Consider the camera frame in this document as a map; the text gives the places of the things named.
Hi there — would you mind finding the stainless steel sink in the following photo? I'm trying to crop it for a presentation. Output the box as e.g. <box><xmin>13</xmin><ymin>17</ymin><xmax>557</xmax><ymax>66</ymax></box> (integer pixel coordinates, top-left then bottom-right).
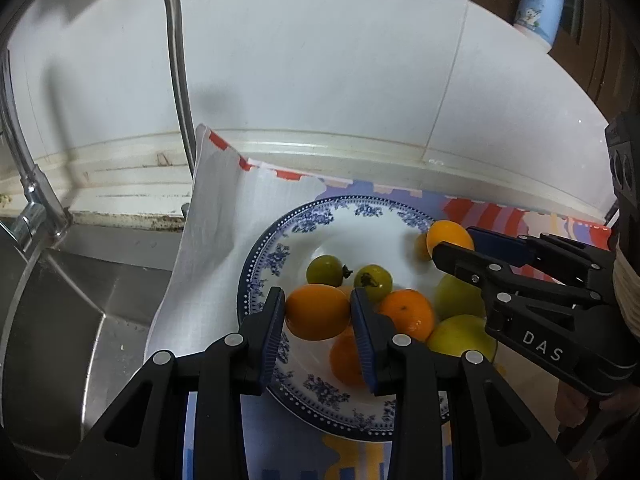
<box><xmin>0</xmin><ymin>217</ymin><xmax>188</xmax><ymax>461</ymax></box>

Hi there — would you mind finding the green tomato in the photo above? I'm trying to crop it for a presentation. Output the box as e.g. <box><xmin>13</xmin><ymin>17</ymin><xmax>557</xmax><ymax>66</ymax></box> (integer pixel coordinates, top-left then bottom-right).
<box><xmin>306</xmin><ymin>255</ymin><xmax>351</xmax><ymax>287</ymax></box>
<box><xmin>353</xmin><ymin>265</ymin><xmax>393</xmax><ymax>303</ymax></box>

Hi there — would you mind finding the oval orange citrus fruit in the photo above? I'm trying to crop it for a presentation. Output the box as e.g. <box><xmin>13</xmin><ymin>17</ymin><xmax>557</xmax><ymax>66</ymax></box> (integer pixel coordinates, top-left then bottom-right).
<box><xmin>285</xmin><ymin>284</ymin><xmax>352</xmax><ymax>341</ymax></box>

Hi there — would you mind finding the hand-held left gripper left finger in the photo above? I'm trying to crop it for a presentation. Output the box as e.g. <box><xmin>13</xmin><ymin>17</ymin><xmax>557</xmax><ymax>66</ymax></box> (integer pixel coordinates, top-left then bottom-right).
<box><xmin>57</xmin><ymin>286</ymin><xmax>287</xmax><ymax>480</ymax></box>

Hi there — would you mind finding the person's right hand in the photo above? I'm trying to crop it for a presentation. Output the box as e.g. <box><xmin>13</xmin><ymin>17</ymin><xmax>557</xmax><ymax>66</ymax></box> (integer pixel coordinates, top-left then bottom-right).
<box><xmin>555</xmin><ymin>383</ymin><xmax>589</xmax><ymax>430</ymax></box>

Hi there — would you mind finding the chrome kitchen faucet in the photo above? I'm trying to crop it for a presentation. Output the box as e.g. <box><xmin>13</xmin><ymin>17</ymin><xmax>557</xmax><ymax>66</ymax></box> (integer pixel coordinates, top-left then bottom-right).
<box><xmin>0</xmin><ymin>0</ymin><xmax>197</xmax><ymax>261</ymax></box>

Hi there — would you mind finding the yellow-green round fruit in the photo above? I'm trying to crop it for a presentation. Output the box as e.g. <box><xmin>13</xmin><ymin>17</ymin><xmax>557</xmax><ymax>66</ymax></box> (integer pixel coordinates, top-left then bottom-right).
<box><xmin>426</xmin><ymin>314</ymin><xmax>498</xmax><ymax>366</ymax></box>
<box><xmin>432</xmin><ymin>274</ymin><xmax>488</xmax><ymax>322</ymax></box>

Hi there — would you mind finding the white and blue lotion bottle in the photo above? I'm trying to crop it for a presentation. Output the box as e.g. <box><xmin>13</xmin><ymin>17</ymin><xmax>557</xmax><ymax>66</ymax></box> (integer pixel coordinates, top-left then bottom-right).
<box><xmin>513</xmin><ymin>0</ymin><xmax>566</xmax><ymax>52</ymax></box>

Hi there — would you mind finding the orange mandarin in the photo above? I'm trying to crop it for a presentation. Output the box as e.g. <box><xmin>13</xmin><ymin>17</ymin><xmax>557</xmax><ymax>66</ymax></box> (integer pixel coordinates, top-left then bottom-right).
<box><xmin>376</xmin><ymin>289</ymin><xmax>437</xmax><ymax>343</ymax></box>

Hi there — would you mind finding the dark brown cabinet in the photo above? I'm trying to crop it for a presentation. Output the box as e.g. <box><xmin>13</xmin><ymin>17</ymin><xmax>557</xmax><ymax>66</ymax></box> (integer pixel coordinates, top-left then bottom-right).
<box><xmin>472</xmin><ymin>0</ymin><xmax>640</xmax><ymax>126</ymax></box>

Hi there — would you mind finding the colourful printed cloth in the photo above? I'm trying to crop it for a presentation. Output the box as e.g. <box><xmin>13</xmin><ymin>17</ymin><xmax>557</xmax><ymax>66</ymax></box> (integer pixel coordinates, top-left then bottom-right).
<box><xmin>144</xmin><ymin>124</ymin><xmax>613</xmax><ymax>480</ymax></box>

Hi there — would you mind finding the blue and white patterned plate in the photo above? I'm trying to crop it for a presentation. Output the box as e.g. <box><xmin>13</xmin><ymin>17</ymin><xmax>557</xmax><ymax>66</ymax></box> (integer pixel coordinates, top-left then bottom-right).
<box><xmin>237</xmin><ymin>195</ymin><xmax>501</xmax><ymax>443</ymax></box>

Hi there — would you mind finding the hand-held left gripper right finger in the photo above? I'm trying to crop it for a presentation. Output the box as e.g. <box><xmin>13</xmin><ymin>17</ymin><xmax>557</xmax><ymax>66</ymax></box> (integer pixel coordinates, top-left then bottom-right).
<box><xmin>350</xmin><ymin>287</ymin><xmax>576</xmax><ymax>480</ymax></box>

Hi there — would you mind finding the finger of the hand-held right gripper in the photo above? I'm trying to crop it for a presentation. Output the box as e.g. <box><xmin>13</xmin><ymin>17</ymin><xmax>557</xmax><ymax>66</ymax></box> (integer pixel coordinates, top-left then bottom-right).
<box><xmin>432</xmin><ymin>241</ymin><xmax>621</xmax><ymax>331</ymax></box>
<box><xmin>467</xmin><ymin>226</ymin><xmax>616</xmax><ymax>291</ymax></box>

